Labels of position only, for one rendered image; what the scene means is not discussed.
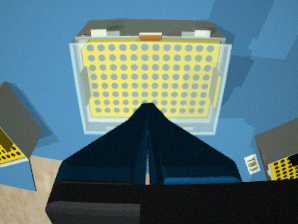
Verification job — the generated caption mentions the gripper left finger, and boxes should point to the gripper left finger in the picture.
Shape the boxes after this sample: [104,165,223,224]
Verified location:
[53,103,148,185]

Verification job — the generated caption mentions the blue bench mat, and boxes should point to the blue bench mat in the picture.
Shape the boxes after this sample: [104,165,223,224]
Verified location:
[0,0,298,182]

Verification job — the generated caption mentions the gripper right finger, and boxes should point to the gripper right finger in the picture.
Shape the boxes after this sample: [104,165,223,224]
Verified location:
[148,103,242,185]

